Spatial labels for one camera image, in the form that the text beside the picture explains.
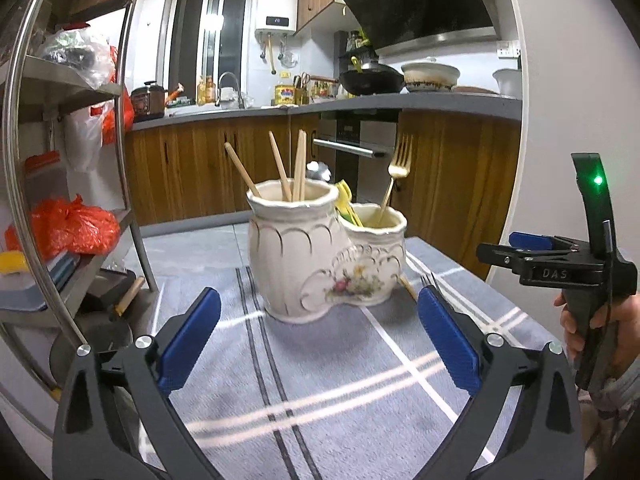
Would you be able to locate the kitchen window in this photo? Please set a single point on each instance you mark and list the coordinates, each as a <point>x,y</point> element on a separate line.
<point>190,35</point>

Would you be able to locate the white plastic bag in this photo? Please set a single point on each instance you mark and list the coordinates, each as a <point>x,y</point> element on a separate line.
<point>85,135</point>

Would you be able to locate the amber bottle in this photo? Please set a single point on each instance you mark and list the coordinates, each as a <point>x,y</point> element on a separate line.
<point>206,91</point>

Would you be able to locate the grey kitchen countertop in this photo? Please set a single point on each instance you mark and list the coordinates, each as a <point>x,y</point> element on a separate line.
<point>450,105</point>

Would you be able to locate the small silver fork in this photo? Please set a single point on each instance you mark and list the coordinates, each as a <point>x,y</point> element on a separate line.
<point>431,280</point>

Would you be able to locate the white floral ceramic utensil holder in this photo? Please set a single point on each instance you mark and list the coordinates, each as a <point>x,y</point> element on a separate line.
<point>300,260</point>

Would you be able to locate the clear plastic bag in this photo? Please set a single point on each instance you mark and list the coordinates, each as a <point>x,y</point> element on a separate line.
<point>75,55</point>

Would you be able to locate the grey flat trays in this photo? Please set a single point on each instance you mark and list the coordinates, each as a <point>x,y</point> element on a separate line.
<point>60,270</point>

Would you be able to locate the white water heater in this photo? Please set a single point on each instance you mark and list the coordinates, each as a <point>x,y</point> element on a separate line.
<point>275,5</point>

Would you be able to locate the black wok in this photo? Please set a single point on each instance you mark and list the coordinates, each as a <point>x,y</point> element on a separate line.
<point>372,82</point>

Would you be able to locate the built-in oven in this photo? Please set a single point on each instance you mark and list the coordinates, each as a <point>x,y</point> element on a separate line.
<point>350,132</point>

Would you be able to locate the black range hood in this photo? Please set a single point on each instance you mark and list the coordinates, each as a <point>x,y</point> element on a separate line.
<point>415,0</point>

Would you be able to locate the wall socket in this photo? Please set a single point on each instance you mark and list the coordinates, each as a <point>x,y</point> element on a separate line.
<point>509,49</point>

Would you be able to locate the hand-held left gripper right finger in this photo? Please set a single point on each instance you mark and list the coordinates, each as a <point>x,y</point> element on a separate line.
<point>450,340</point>

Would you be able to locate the hanging orange plastic bag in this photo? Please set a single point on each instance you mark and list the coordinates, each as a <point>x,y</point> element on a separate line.
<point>120,120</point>

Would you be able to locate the large orange plastic bag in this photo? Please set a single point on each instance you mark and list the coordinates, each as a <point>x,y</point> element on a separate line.
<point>75,225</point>

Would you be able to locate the grey plaid tablecloth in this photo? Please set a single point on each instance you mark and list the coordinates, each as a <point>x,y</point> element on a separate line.
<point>350,385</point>

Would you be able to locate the person's right forearm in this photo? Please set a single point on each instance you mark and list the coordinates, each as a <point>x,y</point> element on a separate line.
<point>622,392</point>

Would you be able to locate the person's right hand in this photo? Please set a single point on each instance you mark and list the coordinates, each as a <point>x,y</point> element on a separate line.
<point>627,330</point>

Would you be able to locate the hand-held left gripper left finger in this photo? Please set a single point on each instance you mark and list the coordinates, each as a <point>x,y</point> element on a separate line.
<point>192,340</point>

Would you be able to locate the wooden kitchen cabinets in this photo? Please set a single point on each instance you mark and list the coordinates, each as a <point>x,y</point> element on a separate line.
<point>200,170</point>

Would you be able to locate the yellow block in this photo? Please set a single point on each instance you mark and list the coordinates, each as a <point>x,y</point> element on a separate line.
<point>12,262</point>

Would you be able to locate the gold metal fork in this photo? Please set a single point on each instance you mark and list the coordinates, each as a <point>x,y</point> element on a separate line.
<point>400,160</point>

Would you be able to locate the yellow oil bottle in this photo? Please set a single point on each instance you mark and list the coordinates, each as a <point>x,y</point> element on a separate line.
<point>284,95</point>

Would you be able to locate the beige wooden chopstick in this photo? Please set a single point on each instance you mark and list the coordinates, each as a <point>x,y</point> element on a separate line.
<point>407,287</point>
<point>280,165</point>
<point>303,157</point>
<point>240,167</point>
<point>296,187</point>

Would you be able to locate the metal sink faucet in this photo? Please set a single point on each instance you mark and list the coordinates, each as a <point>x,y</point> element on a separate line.
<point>240,94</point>

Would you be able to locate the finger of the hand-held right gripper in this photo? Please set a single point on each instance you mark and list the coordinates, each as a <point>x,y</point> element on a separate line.
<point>530,241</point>
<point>500,255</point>

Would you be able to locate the silver metal spoon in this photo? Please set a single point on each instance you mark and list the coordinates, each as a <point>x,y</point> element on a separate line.
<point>319,170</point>

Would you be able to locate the metal shelf rack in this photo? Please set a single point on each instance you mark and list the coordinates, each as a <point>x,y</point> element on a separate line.
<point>60,95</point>

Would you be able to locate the white ceramic casserole pot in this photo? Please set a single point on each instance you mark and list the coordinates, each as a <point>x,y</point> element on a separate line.
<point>430,76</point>

